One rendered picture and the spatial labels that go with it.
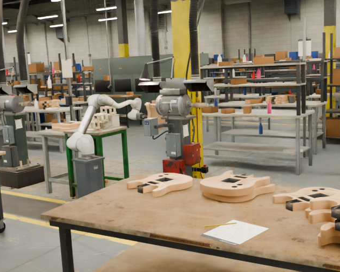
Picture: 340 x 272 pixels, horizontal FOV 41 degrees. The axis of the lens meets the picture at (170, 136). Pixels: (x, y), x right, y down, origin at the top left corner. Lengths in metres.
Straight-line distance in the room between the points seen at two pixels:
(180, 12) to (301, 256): 4.79
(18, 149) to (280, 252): 5.71
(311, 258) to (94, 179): 3.62
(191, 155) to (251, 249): 3.26
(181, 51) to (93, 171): 2.16
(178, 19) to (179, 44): 0.34
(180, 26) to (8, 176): 3.43
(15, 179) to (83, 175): 2.10
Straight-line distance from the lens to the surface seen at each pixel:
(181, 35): 6.35
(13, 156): 7.23
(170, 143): 5.27
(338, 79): 9.50
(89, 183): 5.27
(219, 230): 2.32
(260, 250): 2.10
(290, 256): 2.05
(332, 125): 9.64
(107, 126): 6.02
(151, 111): 5.61
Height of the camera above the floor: 1.73
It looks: 9 degrees down
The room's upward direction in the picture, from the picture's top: 3 degrees counter-clockwise
